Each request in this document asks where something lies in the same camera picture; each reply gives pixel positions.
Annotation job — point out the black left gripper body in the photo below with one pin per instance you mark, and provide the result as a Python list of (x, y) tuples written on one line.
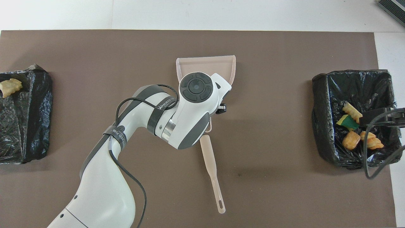
[(221, 108)]

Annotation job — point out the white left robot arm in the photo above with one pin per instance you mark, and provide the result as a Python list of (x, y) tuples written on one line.
[(104, 177)]

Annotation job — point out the beige plastic dustpan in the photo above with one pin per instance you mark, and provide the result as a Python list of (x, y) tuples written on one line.
[(205, 65)]

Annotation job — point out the flaky croissant piece with peel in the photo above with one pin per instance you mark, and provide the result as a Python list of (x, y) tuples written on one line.
[(11, 86)]

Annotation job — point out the black bag lined bin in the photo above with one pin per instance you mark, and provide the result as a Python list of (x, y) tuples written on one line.
[(31, 126), (329, 95)]

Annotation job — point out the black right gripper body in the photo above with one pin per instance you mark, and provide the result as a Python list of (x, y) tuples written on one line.
[(399, 116)]

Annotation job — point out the grey ribbed device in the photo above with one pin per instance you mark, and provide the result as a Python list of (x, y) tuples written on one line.
[(394, 8)]

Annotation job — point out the brown bread roll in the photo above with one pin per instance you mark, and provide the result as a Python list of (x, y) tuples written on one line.
[(351, 141)]

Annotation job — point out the brown paper mat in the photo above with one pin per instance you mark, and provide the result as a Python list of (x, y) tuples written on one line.
[(284, 196)]

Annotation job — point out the beige brush black bristles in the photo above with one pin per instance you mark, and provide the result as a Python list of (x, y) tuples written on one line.
[(210, 158)]

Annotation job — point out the pale croissant piece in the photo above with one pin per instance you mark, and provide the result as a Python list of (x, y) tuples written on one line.
[(351, 110)]

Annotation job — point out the green yellow sponge wedge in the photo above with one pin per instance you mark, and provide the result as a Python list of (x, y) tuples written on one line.
[(348, 122)]

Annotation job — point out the orange striped croissant piece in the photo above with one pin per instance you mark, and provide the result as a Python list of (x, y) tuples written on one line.
[(375, 143)]

